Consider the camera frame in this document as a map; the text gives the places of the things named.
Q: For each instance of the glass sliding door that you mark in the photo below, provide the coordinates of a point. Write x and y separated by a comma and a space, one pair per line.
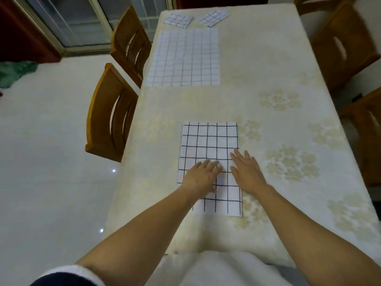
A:
74, 23

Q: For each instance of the green cloth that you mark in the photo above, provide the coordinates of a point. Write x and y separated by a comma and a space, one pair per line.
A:
15, 72

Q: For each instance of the person's left hand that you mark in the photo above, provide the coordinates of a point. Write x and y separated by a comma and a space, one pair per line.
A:
201, 178

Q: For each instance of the person's left forearm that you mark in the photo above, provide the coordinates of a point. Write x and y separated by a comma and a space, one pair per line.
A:
137, 235

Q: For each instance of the dark red wooden cabinet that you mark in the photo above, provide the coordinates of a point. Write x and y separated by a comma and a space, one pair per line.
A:
18, 35

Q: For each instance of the dark red shelf cabinet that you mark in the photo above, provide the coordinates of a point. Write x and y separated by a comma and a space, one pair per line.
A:
223, 1

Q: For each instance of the person's right forearm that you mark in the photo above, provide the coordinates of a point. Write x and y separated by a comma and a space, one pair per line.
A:
315, 235

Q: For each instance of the small black box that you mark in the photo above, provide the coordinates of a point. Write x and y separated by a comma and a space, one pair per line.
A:
357, 97

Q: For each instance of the table with cream floral tablecloth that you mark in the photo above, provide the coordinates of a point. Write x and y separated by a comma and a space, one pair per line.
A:
268, 56

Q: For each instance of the person's right hand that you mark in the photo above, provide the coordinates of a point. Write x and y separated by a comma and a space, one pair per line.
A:
248, 175

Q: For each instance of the earlier checked cloth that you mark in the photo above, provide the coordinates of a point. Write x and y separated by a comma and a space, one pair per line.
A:
178, 20

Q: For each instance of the wooden dining chair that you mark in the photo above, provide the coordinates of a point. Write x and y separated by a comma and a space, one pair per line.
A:
119, 38
315, 1
360, 41
372, 151
98, 122

